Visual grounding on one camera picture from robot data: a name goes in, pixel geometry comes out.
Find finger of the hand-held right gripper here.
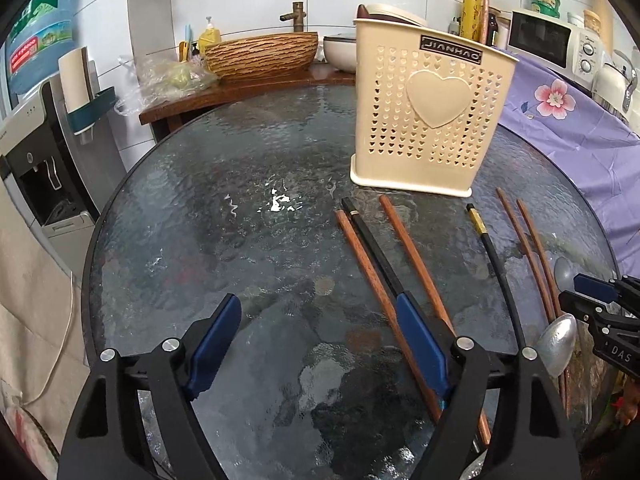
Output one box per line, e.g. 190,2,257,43
558,290,617,324
573,273,640,312

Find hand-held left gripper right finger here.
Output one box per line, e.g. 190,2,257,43
396,293,584,480

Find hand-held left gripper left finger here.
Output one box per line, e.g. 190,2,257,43
56,293,243,480

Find grey metal spoon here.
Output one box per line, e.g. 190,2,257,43
553,256,594,423

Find shiny silver spoon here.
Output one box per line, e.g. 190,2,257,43
536,312,581,379

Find brown wooden chopstick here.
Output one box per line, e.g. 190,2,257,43
335,210,444,423
516,199,573,416
379,195,492,447
496,188,568,411

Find black chopstick with gold band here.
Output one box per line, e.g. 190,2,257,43
466,203,527,350
341,197,416,306

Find beige perforated utensil holder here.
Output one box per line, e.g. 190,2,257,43
349,17,521,198

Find purple floral cloth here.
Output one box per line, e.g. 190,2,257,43
480,50,640,281

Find beige cloth cover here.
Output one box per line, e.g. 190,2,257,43
0,180,91,461

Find white kettle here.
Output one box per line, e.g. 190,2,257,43
590,50,640,122

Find dark wooden counter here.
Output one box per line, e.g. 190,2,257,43
139,62,358,141

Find white microwave oven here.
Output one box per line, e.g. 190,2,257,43
507,8,608,83

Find teal cup holder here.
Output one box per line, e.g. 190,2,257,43
67,86,117,134

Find grey water dispenser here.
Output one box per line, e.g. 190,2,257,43
0,77,126,281

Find clear plastic bags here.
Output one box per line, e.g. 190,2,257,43
115,55,221,116

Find woven pattern wash basin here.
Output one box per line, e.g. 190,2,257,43
204,31,320,81

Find stack of paper cups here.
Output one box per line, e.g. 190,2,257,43
58,46,96,111

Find yellow roll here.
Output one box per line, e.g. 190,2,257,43
461,0,482,41

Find white cooking pot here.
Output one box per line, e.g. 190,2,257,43
322,34,359,72

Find yellow soap bottle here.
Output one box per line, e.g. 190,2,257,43
197,16,222,54

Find brown container with beige lid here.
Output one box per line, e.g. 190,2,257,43
356,2,429,28

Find brass faucet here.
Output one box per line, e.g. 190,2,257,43
279,1,307,32

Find blue water bottle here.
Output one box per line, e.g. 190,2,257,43
5,0,81,96

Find white cable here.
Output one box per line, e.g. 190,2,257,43
20,270,76,407

